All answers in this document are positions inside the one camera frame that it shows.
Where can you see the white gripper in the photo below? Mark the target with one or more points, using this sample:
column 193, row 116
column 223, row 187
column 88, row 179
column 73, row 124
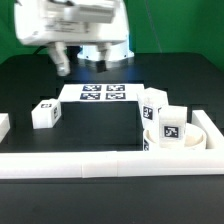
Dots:
column 71, row 22

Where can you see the white round stool seat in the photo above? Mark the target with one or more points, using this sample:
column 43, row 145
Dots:
column 195, row 139

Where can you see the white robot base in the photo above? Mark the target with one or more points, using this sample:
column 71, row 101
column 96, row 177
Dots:
column 117, row 56

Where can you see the white marker sheet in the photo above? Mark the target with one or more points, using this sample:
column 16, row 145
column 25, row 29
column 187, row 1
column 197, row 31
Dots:
column 100, row 92

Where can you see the white left fence rail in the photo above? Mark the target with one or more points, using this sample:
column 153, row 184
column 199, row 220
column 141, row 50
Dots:
column 4, row 125

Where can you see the white fence rail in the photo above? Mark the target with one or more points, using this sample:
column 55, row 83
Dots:
column 110, row 164
column 215, row 139
column 4, row 125

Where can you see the white front fence rail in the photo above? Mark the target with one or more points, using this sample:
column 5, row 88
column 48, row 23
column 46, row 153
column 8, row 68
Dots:
column 110, row 164

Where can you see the white right fence rail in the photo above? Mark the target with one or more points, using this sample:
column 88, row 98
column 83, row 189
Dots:
column 215, row 139

